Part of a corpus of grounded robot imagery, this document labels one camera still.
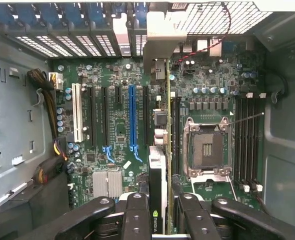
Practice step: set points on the blue expansion slot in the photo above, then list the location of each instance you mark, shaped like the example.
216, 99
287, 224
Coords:
132, 115

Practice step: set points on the white power connector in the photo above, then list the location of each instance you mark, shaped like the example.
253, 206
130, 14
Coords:
56, 81

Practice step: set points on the silver socket cover frame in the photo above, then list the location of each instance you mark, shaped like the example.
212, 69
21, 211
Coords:
220, 178

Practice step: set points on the CPU socket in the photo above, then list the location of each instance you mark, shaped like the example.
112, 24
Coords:
207, 150

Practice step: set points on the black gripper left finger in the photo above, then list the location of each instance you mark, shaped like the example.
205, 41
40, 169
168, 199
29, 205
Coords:
136, 220

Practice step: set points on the black RAM slot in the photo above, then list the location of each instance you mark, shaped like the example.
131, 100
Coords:
259, 140
238, 140
245, 140
175, 135
179, 135
252, 140

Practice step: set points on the open black PC case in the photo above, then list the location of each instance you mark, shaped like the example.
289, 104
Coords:
282, 140

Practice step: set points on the green Dell motherboard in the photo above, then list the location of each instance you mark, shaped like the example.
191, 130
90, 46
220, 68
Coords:
100, 75

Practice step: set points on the short black expansion slot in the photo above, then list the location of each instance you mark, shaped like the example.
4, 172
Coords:
118, 95

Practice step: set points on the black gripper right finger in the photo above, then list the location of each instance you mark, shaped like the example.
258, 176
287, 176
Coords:
197, 220

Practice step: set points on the white expansion slot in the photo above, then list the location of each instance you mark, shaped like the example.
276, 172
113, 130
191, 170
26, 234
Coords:
77, 112

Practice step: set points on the black plastic shroud box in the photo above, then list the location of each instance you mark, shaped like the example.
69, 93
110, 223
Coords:
25, 200

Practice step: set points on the long black expansion slot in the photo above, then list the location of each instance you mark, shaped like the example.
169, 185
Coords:
145, 115
105, 115
92, 115

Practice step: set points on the perforated metal slot cover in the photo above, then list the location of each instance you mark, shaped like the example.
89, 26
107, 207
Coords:
92, 46
107, 46
76, 46
35, 46
56, 46

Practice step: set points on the silver chipset heatsink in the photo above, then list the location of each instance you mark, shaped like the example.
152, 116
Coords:
107, 183

